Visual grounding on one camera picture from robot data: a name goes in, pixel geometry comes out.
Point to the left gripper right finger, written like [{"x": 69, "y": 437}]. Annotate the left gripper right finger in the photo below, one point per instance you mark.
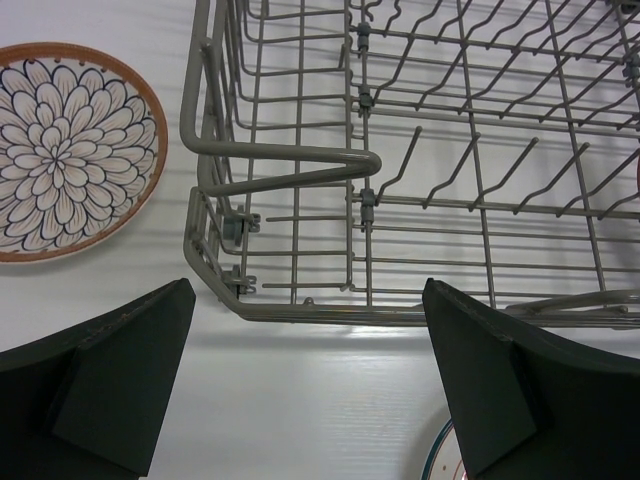
[{"x": 526, "y": 403}]

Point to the left flower pattern plate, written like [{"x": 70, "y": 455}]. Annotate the left flower pattern plate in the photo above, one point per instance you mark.
[{"x": 84, "y": 142}]

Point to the orange sunburst plate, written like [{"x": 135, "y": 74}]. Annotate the orange sunburst plate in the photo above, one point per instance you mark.
[{"x": 444, "y": 460}]

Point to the grey wire dish rack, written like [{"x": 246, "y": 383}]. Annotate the grey wire dish rack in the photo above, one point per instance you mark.
[{"x": 348, "y": 151}]

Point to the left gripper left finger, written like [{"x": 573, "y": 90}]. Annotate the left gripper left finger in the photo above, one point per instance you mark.
[{"x": 89, "y": 401}]

